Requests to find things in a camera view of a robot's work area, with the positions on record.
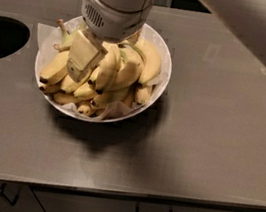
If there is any bottom left yellow banana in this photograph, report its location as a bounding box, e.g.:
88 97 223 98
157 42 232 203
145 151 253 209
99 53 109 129
52 92 81 105

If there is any bottom small yellow banana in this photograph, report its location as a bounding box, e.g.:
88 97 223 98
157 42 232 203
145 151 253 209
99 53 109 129
77 100 96 116

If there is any lower middle yellow banana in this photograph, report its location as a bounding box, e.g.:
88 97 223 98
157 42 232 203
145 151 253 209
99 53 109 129
90 87 130 109

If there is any left yellow banana green stem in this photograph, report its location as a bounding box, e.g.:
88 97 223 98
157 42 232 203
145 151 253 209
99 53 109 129
39 19 86 85

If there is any dark round sink opening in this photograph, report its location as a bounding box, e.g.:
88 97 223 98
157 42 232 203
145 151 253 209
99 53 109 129
0 16 31 59

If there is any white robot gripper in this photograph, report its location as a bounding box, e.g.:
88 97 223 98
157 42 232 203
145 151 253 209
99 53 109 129
67 0 154 83

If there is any white bowl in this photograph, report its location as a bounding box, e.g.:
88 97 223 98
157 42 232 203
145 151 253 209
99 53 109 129
26 5 179 135

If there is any short right lower banana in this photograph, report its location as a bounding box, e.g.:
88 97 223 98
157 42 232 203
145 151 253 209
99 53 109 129
134 85 152 105

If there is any lower centre yellow banana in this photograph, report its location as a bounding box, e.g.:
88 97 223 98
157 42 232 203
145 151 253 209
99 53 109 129
73 82 97 100

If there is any small leftmost lower banana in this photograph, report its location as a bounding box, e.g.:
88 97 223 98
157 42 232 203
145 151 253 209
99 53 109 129
39 83 60 94

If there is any white paper liner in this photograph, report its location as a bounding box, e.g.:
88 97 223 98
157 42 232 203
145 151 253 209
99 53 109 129
23 17 175 133

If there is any middle right yellow banana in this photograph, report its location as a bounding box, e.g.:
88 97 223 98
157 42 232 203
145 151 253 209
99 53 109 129
87 43 143 92

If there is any curved yellow banana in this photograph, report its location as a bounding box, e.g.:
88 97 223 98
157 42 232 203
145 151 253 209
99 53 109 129
123 39 162 85
46 32 125 98

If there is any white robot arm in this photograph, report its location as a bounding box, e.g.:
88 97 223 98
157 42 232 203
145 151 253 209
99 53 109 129
67 0 266 82

